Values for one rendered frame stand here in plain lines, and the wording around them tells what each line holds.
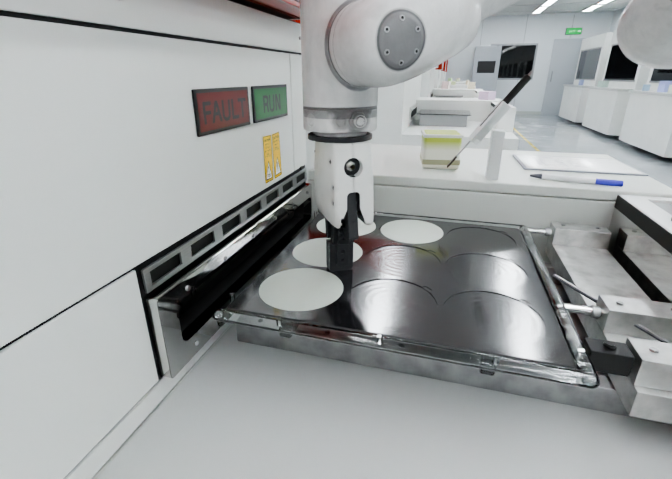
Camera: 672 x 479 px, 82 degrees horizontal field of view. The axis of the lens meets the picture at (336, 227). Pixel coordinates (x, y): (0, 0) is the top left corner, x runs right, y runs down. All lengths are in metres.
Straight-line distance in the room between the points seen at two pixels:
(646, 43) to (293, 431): 0.64
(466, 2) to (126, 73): 0.30
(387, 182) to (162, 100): 0.44
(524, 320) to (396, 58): 0.29
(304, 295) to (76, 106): 0.28
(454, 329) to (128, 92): 0.37
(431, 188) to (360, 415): 0.44
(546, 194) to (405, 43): 0.46
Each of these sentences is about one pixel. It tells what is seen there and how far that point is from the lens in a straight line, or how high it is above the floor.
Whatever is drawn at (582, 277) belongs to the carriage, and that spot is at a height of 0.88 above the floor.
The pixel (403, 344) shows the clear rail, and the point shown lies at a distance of 0.39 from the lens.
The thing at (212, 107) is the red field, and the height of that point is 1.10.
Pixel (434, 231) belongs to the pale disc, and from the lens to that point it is 0.65.
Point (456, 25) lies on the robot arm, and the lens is 0.40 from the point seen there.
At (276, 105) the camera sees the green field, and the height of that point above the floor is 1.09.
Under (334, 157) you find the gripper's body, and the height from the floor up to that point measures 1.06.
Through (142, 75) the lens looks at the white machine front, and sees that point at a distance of 0.40.
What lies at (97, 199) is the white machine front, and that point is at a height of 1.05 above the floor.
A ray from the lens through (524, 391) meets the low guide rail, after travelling 0.49.
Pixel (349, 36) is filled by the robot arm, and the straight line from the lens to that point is 0.36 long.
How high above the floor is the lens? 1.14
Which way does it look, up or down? 21 degrees down
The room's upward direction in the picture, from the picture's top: straight up
